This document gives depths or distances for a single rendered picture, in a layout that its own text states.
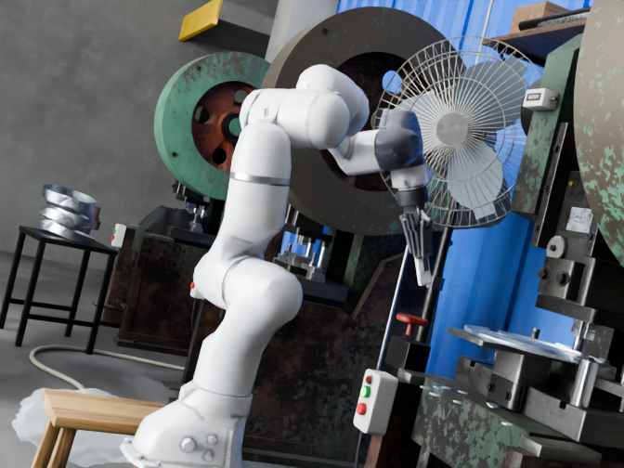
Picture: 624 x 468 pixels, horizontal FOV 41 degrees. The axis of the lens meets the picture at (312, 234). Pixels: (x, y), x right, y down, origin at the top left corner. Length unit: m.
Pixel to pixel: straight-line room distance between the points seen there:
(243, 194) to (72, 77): 6.67
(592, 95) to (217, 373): 0.79
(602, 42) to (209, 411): 0.90
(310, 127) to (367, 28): 1.59
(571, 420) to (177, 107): 3.30
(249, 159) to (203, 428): 0.48
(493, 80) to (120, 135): 5.88
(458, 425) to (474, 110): 1.12
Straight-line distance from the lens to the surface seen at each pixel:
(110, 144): 8.12
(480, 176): 2.53
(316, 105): 1.51
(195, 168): 4.61
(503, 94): 2.61
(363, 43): 3.06
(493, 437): 1.72
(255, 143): 1.48
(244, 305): 1.46
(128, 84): 8.16
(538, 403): 1.77
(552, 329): 3.75
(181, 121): 4.59
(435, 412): 1.90
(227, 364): 1.51
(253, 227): 1.48
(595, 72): 1.44
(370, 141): 1.89
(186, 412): 1.53
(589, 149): 1.45
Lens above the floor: 0.93
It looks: 1 degrees down
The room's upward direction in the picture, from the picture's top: 14 degrees clockwise
